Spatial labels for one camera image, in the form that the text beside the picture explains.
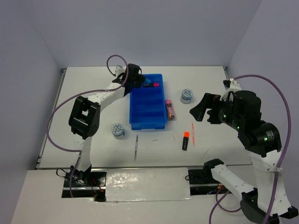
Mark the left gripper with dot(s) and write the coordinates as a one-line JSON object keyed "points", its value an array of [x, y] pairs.
{"points": [[140, 78]]}

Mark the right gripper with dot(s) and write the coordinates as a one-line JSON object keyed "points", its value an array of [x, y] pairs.
{"points": [[208, 100]]}

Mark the pink capped black highlighter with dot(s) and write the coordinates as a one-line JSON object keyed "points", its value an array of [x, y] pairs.
{"points": [[150, 85]]}

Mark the orange capped black highlighter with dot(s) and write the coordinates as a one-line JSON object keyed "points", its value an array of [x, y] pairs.
{"points": [[185, 141]]}

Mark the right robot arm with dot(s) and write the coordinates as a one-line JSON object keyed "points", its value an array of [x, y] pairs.
{"points": [[266, 202]]}

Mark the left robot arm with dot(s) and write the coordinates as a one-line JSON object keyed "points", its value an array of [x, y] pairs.
{"points": [[85, 116]]}

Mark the orange thin pen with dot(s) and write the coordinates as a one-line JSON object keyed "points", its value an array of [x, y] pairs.
{"points": [[193, 135]]}

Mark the right blue tape roll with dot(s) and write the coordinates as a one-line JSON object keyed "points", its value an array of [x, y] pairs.
{"points": [[186, 96]]}

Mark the blue tape roll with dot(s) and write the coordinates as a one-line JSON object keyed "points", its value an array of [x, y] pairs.
{"points": [[117, 130], [186, 96]]}

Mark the blue plastic compartment tray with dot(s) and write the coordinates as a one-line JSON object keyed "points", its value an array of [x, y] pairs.
{"points": [[147, 105]]}

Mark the left blue tape roll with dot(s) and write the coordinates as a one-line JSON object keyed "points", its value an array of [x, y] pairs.
{"points": [[117, 130]]}

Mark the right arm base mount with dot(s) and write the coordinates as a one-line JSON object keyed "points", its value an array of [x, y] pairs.
{"points": [[201, 184]]}

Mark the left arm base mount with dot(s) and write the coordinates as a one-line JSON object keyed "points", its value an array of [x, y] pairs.
{"points": [[95, 188]]}

